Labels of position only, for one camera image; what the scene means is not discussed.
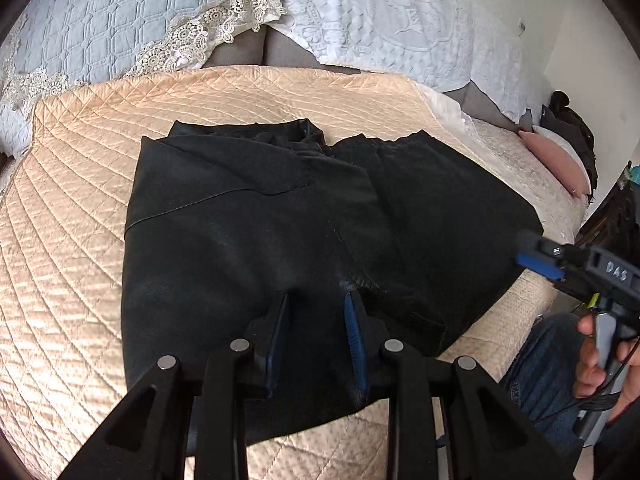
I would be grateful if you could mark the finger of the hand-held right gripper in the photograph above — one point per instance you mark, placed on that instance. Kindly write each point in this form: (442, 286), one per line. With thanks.
(540, 242)
(537, 265)

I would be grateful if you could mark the white embossed pillow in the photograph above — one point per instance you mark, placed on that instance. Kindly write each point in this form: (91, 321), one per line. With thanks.
(400, 20)

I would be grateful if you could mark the black bag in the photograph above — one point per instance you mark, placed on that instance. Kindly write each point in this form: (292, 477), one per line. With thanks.
(582, 130)

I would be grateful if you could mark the pink pillow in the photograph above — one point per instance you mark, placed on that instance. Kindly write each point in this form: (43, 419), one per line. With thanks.
(555, 160)

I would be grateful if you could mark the black leather jacket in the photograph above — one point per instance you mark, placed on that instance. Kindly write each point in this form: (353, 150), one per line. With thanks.
(250, 220)

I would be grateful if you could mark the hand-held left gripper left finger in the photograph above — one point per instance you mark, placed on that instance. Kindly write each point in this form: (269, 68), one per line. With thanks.
(274, 350)

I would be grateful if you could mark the person's right hand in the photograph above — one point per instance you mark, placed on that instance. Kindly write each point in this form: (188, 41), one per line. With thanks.
(590, 370)

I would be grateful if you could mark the peach quilted bedspread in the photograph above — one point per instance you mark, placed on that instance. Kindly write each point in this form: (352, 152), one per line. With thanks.
(75, 260)

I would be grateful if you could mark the person's leg in jeans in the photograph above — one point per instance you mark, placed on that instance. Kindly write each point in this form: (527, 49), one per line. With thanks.
(540, 375)

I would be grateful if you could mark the light grey cushion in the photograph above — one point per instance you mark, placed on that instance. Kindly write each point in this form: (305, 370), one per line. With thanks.
(560, 142)

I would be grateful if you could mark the dark wooden cabinet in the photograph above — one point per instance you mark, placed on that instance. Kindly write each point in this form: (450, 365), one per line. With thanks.
(612, 215)

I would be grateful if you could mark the blue quilted lace-trimmed pillow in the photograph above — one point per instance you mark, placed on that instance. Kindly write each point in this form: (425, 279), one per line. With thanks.
(100, 10)

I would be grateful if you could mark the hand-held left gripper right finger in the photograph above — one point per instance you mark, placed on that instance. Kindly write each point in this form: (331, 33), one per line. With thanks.
(357, 350)

